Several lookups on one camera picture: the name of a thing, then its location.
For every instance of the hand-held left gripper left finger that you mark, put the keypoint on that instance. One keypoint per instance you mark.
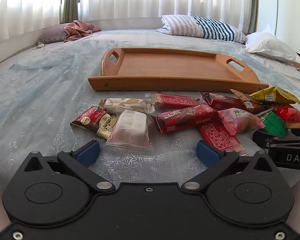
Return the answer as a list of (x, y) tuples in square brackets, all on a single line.
[(88, 153)]

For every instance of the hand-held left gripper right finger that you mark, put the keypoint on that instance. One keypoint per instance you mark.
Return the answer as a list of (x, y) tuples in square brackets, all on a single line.
[(207, 153)]

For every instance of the green snack packet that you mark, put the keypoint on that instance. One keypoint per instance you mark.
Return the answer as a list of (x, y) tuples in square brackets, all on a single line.
[(273, 125)]

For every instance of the bright red snack packet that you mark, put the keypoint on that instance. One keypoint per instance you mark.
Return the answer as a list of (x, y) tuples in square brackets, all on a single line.
[(290, 116)]

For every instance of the pink pastry packet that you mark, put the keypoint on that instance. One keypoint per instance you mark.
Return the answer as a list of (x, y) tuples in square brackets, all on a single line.
[(237, 120)]

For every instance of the dark red candy packet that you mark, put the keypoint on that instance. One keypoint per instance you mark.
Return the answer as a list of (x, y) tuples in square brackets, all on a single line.
[(90, 121)]

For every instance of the brown snack packet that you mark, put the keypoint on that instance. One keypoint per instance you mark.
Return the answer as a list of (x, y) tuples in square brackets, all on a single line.
[(247, 103)]

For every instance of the large dark red wafer bar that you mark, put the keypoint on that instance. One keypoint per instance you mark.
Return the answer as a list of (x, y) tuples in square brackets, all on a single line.
[(187, 117)]

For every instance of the yellow snack packet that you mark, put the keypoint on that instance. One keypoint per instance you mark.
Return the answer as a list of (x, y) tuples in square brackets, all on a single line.
[(272, 95)]

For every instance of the translucent white pastry packet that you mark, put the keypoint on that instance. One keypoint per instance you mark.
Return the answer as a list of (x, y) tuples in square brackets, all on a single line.
[(132, 130)]

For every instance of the small dark red chocolate bar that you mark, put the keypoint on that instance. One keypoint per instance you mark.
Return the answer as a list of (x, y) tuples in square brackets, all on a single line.
[(220, 102)]

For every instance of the cream biscuit packet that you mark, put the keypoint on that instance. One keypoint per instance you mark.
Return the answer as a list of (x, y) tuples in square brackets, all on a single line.
[(125, 103)]

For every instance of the red cracker packet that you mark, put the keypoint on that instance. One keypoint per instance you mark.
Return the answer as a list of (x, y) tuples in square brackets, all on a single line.
[(172, 100)]

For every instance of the white pillow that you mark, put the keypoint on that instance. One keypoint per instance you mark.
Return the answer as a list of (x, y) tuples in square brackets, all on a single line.
[(267, 46)]

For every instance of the pink crumpled cloth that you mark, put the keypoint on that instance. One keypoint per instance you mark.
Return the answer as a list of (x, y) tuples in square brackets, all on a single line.
[(77, 30)]

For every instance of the purple pillow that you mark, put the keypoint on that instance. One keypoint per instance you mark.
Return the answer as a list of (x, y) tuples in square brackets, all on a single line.
[(52, 33)]

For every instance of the striped folded quilt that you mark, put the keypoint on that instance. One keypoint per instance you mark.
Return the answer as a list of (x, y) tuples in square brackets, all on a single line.
[(197, 28)]

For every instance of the green curtain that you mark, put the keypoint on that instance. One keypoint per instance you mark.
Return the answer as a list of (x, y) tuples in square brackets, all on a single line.
[(248, 5), (68, 2)]

